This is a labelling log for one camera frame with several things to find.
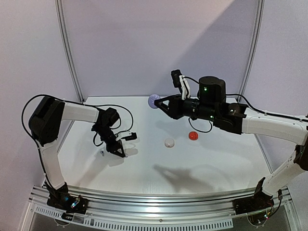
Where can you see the aluminium front rail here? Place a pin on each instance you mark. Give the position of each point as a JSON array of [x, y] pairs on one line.
[[109, 211]]

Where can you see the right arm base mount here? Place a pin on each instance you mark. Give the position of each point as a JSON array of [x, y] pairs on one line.
[[256, 202]]

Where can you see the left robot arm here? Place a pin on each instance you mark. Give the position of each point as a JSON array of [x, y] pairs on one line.
[[44, 126]]

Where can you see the purple earbud charging case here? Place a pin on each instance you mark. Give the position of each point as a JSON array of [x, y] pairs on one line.
[[152, 99]]

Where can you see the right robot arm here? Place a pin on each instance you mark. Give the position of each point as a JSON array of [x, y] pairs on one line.
[[239, 118]]

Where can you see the aluminium corner post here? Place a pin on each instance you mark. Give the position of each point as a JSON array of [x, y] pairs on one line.
[[67, 50], [253, 46]]

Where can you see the right aluminium corner post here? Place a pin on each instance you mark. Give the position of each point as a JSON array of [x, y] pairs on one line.
[[253, 46]]

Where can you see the left aluminium corner post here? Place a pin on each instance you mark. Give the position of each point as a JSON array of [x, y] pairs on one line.
[[67, 50]]

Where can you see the red earbud charging case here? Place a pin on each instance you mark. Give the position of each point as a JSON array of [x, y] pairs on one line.
[[193, 136]]

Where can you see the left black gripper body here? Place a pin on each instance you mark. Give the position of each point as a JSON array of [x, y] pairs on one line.
[[105, 132]]

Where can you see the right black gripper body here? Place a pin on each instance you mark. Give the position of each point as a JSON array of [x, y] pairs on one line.
[[173, 106]]

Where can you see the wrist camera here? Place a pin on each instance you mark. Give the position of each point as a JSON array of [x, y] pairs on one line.
[[126, 135], [181, 83]]

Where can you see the pink-white earbud charging case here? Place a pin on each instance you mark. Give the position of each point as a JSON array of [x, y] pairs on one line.
[[169, 142]]

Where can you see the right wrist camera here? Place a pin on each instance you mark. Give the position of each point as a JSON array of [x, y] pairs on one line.
[[181, 83]]

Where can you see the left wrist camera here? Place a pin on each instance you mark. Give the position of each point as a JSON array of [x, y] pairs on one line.
[[126, 135]]

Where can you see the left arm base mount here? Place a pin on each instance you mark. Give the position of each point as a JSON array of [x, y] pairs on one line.
[[67, 202]]

